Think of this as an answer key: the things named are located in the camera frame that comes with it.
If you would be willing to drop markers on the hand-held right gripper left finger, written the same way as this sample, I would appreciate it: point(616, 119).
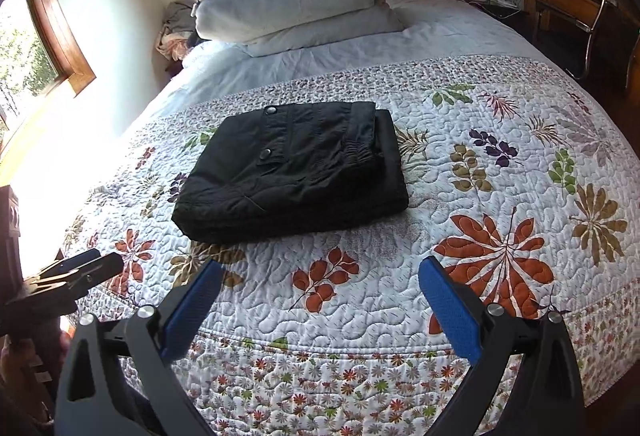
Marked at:
point(195, 306)

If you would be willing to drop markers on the light blue bed sheet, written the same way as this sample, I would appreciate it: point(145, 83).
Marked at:
point(250, 76)

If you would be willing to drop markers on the wooden framed bay window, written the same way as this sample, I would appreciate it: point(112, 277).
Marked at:
point(50, 31)

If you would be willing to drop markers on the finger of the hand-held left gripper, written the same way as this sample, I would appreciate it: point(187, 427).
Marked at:
point(95, 268)
point(80, 258)

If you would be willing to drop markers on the black pants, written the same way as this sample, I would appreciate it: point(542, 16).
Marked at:
point(290, 176)

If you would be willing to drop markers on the pile of clothes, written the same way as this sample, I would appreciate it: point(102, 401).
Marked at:
point(175, 26)

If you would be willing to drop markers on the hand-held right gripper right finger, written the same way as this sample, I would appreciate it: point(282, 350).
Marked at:
point(450, 306)

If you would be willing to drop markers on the floral quilt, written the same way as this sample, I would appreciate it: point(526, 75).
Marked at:
point(380, 296)

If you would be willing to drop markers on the dark nightstand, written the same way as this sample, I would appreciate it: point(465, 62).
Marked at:
point(500, 14)

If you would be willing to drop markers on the chrome frame chair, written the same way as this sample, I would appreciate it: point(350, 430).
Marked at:
point(615, 31)

